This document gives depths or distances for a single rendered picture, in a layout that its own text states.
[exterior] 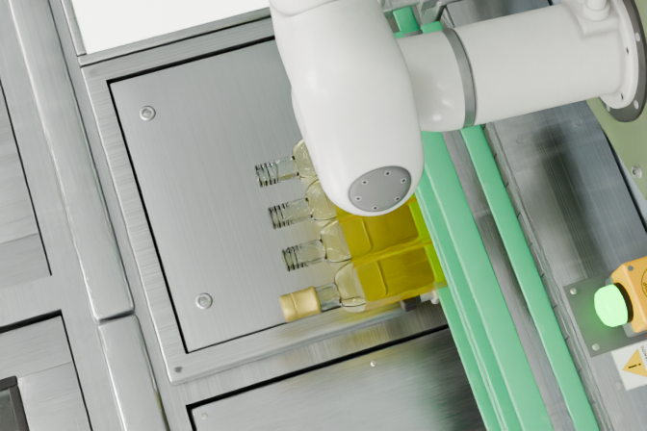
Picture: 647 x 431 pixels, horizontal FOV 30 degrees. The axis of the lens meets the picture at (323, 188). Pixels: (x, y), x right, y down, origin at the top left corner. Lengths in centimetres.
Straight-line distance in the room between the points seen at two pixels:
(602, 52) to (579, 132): 30
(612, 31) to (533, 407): 44
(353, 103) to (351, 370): 72
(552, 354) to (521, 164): 22
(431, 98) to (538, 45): 11
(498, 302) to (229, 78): 56
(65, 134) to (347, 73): 81
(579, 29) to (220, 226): 68
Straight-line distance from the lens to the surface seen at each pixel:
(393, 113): 99
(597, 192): 142
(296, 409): 163
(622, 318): 133
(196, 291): 162
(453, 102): 111
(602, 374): 136
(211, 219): 165
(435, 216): 147
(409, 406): 164
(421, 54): 111
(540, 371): 137
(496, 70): 111
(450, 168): 141
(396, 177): 104
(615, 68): 116
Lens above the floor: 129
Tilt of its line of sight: 9 degrees down
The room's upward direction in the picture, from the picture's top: 106 degrees counter-clockwise
